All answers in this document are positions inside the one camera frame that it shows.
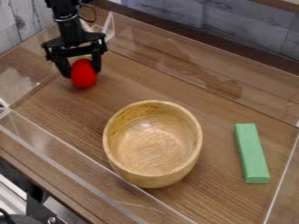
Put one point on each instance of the green rectangular block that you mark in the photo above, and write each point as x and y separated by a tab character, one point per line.
253	158

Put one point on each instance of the clear acrylic enclosure wall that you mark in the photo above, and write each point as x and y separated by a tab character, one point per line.
52	124

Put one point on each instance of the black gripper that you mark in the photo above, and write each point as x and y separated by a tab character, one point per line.
74	42

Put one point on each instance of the red strawberry toy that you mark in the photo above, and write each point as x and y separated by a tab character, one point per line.
83	76

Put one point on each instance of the wooden bowl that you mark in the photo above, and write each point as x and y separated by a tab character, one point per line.
153	141

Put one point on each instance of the black metal stand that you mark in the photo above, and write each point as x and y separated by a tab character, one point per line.
38	211

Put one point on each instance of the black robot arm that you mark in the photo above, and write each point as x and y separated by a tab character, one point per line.
64	9

